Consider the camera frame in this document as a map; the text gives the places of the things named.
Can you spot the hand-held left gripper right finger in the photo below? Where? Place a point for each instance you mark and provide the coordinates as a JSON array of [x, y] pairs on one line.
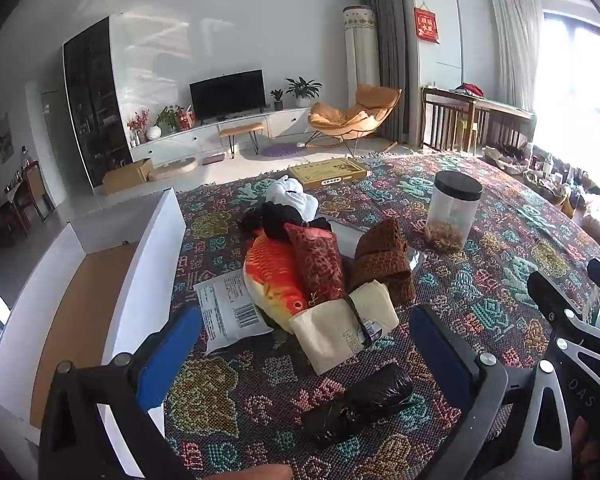
[[440, 355]]

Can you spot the orange fish plush toy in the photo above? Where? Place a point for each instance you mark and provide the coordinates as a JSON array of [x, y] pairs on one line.
[[270, 280]]

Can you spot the brown cardboard box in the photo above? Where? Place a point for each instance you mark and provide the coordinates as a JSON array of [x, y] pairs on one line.
[[127, 175]]

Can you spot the grey curtain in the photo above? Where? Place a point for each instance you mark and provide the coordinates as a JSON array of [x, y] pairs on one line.
[[385, 35]]

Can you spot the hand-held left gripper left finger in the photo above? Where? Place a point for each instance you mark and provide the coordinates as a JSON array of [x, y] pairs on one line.
[[172, 355]]

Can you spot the large potted green plant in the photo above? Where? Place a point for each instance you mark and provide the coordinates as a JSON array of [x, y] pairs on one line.
[[302, 89]]

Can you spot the orange rocking chair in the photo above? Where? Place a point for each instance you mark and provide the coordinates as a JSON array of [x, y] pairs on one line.
[[350, 115]]

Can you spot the red flower bouquet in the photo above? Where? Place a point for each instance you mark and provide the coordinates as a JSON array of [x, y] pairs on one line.
[[137, 122]]

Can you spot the standing air conditioner with cover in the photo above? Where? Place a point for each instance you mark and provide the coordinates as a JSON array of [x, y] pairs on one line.
[[358, 50]]

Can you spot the brown knitted scarf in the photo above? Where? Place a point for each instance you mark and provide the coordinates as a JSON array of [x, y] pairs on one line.
[[380, 260]]

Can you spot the person's right hand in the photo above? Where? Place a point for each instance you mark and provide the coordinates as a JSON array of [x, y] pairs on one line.
[[592, 452]]

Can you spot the white cloth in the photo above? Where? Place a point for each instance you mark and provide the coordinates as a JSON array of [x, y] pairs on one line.
[[290, 195]]

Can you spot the wooden chair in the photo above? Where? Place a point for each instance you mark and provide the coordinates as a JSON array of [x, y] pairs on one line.
[[35, 190]]

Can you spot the flat yellow cardboard box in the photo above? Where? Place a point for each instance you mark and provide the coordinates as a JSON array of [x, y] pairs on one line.
[[325, 172]]

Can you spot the round white vase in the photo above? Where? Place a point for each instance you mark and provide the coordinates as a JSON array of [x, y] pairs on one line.
[[153, 132]]

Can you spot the beige cloth bag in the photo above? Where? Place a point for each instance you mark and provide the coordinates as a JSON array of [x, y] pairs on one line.
[[325, 330]]

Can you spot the red patterned pouch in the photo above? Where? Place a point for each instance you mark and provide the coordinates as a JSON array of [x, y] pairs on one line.
[[315, 265]]

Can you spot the person's left hand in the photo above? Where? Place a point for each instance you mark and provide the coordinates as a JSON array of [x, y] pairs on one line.
[[260, 474]]

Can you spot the red ornament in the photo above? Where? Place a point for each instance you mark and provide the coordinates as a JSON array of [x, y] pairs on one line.
[[186, 119]]

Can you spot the black glass display cabinet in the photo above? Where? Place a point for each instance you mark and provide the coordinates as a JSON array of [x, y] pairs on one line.
[[95, 110]]

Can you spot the grey interior door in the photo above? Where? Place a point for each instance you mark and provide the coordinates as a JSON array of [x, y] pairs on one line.
[[55, 145]]

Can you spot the bushy green plant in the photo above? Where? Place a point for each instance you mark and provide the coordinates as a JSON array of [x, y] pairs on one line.
[[169, 117]]

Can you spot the round beige floor pad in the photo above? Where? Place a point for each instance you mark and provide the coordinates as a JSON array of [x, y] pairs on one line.
[[175, 167]]

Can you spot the white television cabinet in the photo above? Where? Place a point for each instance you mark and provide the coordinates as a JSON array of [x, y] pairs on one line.
[[180, 142]]

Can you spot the white plastic packet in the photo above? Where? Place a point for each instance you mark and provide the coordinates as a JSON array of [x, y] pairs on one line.
[[225, 310]]

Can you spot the small potted green plant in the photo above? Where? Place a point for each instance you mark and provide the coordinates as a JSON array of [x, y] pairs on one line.
[[277, 97]]

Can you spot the wooden stool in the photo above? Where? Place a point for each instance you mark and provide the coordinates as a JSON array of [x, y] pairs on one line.
[[240, 129]]

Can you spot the black cloth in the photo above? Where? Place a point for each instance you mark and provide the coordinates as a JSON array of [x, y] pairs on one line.
[[275, 220]]

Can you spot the window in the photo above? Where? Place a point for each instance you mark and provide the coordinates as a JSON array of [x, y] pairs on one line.
[[590, 60]]

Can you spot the red cloth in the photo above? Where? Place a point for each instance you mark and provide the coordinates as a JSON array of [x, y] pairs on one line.
[[472, 90]]

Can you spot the black flat television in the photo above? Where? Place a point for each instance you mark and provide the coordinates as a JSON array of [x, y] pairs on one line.
[[227, 92]]

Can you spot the wooden crib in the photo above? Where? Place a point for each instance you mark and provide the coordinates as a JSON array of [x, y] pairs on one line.
[[450, 120]]

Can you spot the purple floor mat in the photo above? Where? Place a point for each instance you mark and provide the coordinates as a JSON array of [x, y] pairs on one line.
[[280, 151]]

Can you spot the white storage box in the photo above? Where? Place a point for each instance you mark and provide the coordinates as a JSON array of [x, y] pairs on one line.
[[150, 260]]

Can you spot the colourful woven patterned blanket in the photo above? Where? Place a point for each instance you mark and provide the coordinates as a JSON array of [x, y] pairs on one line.
[[480, 285]]

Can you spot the red wall calendar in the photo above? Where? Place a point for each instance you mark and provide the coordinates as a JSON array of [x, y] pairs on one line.
[[426, 25]]

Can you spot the black plastic bag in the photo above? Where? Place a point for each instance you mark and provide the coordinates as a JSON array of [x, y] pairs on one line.
[[360, 405]]

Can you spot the framed wall picture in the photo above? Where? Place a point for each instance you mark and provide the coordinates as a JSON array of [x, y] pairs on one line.
[[4, 137]]

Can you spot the clear jar with black lid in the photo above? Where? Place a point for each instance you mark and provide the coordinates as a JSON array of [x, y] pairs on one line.
[[452, 210]]

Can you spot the white sheer curtain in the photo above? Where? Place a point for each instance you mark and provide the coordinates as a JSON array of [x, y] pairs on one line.
[[517, 45]]

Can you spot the pile of bottles and baskets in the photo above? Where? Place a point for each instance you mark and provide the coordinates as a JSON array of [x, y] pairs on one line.
[[545, 180]]

